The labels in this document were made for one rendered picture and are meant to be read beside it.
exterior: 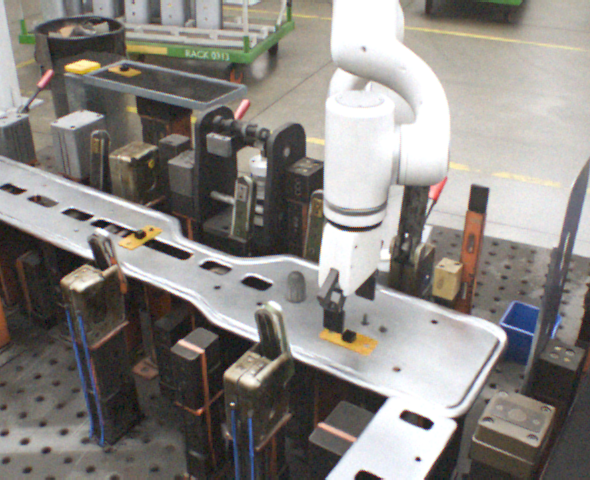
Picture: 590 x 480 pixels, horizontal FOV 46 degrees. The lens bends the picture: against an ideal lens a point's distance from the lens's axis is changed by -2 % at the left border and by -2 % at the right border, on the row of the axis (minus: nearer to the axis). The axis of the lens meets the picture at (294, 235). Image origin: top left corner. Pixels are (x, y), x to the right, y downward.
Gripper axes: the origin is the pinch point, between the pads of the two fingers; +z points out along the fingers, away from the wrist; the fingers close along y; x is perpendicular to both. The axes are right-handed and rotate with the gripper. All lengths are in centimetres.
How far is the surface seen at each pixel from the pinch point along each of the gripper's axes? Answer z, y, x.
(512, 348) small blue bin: 32, -44, 15
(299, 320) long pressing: 5.9, 0.1, -8.6
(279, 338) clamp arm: -1.4, 12.6, -3.7
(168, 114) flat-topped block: -4, -34, -65
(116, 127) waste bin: 92, -183, -247
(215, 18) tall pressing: 72, -337, -298
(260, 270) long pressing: 6.0, -8.0, -21.6
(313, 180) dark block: -4.0, -24.7, -21.5
